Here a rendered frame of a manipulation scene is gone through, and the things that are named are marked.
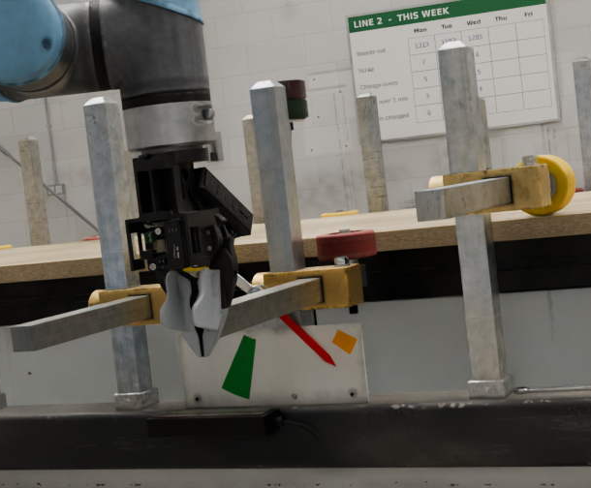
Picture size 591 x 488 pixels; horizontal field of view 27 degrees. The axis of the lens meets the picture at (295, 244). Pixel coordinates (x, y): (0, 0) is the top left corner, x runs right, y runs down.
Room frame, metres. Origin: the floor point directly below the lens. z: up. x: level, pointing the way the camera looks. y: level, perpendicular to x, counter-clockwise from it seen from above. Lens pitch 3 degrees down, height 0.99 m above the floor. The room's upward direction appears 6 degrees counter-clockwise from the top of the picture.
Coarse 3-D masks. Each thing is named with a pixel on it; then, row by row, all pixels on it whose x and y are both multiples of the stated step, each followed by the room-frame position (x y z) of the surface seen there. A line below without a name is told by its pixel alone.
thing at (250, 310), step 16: (272, 288) 1.43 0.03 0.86; (288, 288) 1.42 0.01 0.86; (304, 288) 1.46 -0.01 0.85; (320, 288) 1.50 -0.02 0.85; (240, 304) 1.30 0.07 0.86; (256, 304) 1.34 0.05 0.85; (272, 304) 1.38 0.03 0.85; (288, 304) 1.41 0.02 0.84; (304, 304) 1.46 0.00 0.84; (240, 320) 1.30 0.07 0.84; (256, 320) 1.33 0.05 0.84
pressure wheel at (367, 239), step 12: (324, 240) 1.61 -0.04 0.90; (336, 240) 1.60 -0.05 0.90; (348, 240) 1.60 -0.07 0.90; (360, 240) 1.60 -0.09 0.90; (372, 240) 1.62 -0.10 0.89; (324, 252) 1.61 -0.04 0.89; (336, 252) 1.60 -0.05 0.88; (348, 252) 1.60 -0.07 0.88; (360, 252) 1.60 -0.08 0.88; (372, 252) 1.61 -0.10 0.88
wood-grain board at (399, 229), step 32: (256, 224) 2.59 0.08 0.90; (320, 224) 2.19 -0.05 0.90; (352, 224) 2.03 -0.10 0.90; (384, 224) 1.89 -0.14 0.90; (416, 224) 1.78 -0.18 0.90; (448, 224) 1.67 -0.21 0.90; (512, 224) 1.60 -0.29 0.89; (544, 224) 1.59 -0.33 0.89; (576, 224) 1.57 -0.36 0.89; (0, 256) 2.41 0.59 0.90; (32, 256) 2.22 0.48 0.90; (64, 256) 2.06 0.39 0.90; (96, 256) 1.92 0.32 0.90; (256, 256) 1.76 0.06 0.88
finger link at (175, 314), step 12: (168, 276) 1.23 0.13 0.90; (180, 276) 1.25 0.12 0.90; (192, 276) 1.26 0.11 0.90; (168, 288) 1.23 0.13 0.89; (180, 288) 1.25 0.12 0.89; (192, 288) 1.25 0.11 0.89; (168, 300) 1.23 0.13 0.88; (180, 300) 1.25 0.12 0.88; (192, 300) 1.25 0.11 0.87; (168, 312) 1.22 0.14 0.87; (180, 312) 1.24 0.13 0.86; (168, 324) 1.22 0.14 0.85; (180, 324) 1.24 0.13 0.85; (192, 324) 1.25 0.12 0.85; (192, 336) 1.25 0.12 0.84; (192, 348) 1.25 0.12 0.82
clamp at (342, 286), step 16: (272, 272) 1.54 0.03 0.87; (288, 272) 1.53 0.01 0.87; (304, 272) 1.52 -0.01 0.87; (320, 272) 1.51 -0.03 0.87; (336, 272) 1.50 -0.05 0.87; (352, 272) 1.51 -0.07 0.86; (336, 288) 1.50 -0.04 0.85; (352, 288) 1.51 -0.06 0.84; (320, 304) 1.51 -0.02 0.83; (336, 304) 1.50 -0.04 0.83; (352, 304) 1.50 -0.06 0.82
